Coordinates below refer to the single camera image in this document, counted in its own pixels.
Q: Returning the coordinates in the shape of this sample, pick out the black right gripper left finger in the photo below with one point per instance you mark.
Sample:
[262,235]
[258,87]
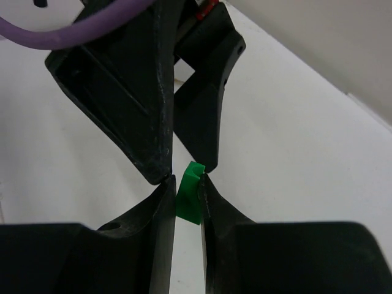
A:
[130,254]

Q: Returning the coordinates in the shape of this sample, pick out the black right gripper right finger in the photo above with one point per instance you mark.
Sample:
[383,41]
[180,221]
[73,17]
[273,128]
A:
[243,256]

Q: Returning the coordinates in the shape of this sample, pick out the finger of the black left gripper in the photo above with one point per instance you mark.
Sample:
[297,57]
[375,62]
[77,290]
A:
[212,48]
[123,82]

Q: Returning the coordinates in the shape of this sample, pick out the small green slope lego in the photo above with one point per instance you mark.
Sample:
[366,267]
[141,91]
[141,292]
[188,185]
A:
[187,199]

